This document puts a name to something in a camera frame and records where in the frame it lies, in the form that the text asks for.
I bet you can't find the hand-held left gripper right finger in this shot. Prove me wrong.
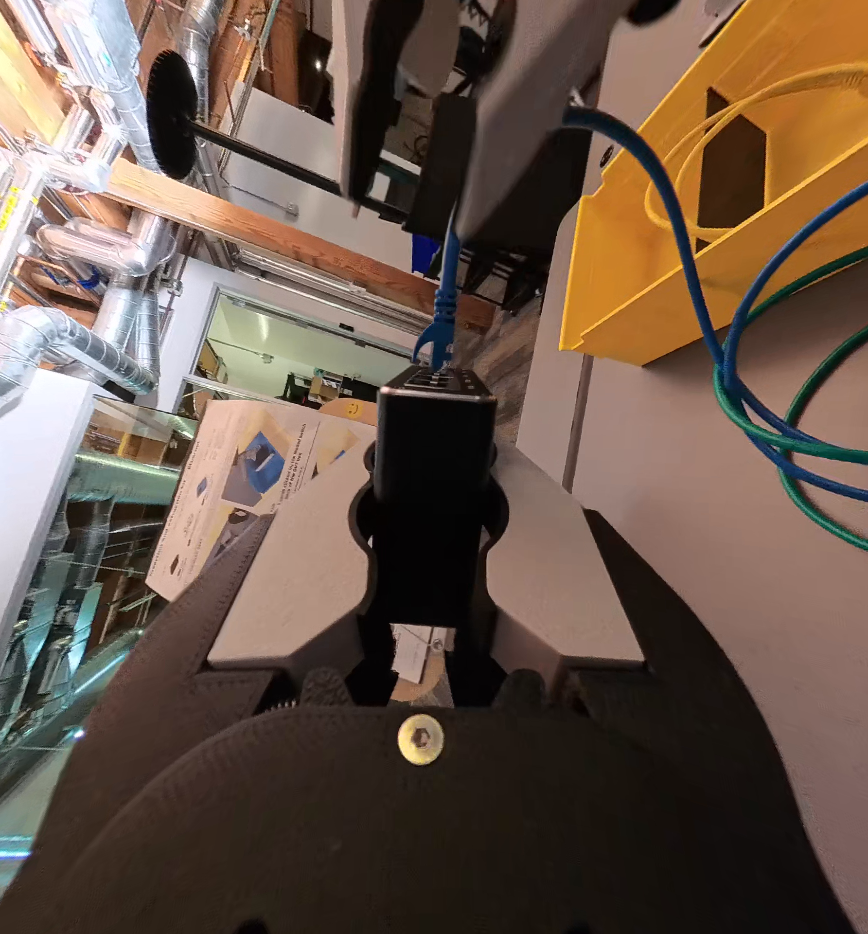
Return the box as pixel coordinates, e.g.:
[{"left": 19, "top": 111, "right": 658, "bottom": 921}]
[{"left": 448, "top": 436, "right": 648, "bottom": 707}]

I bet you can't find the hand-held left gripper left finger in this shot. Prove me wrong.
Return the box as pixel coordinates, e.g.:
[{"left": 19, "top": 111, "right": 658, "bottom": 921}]
[{"left": 206, "top": 438, "right": 394, "bottom": 707}]

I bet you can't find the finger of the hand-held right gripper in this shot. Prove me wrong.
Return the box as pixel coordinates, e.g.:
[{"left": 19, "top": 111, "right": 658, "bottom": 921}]
[
  {"left": 450, "top": 0, "right": 642, "bottom": 243},
  {"left": 328, "top": 0, "right": 465, "bottom": 220}
]

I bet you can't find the yellow ethernet cable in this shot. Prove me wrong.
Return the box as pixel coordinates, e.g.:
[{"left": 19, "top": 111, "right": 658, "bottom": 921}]
[{"left": 643, "top": 62, "right": 868, "bottom": 239}]

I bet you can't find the black ethernet splitter box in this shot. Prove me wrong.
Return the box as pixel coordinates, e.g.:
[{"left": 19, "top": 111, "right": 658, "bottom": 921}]
[{"left": 372, "top": 365, "right": 499, "bottom": 629}]

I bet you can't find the blue ethernet cable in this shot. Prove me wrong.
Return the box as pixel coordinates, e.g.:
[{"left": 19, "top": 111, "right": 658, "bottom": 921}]
[{"left": 410, "top": 106, "right": 868, "bottom": 512}]

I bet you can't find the yellow plastic bin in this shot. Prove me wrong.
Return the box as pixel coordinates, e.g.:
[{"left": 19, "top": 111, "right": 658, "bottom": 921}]
[{"left": 558, "top": 0, "right": 868, "bottom": 367}]

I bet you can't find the green ethernet cable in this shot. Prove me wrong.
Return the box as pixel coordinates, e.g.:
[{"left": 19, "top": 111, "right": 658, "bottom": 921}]
[{"left": 711, "top": 237, "right": 868, "bottom": 564}]

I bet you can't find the black flat panel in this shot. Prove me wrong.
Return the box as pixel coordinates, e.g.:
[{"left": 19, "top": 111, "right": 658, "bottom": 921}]
[{"left": 403, "top": 93, "right": 593, "bottom": 254}]

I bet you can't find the instruction poster board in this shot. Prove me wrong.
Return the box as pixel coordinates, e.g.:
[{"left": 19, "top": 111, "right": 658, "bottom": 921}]
[{"left": 144, "top": 397, "right": 451, "bottom": 703}]

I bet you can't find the black round ceiling fixture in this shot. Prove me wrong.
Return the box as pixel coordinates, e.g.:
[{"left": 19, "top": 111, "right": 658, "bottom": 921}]
[{"left": 144, "top": 50, "right": 341, "bottom": 197}]

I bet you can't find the silver insulated pipe cluster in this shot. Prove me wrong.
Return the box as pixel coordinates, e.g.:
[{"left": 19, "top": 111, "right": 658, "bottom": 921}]
[{"left": 0, "top": 0, "right": 181, "bottom": 426}]

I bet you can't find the silver spiral air duct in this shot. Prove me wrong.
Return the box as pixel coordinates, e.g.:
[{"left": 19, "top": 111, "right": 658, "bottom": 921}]
[{"left": 173, "top": 0, "right": 232, "bottom": 187}]

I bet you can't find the wooden support post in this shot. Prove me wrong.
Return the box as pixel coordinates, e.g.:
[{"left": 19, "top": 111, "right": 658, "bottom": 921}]
[{"left": 104, "top": 157, "right": 498, "bottom": 334}]

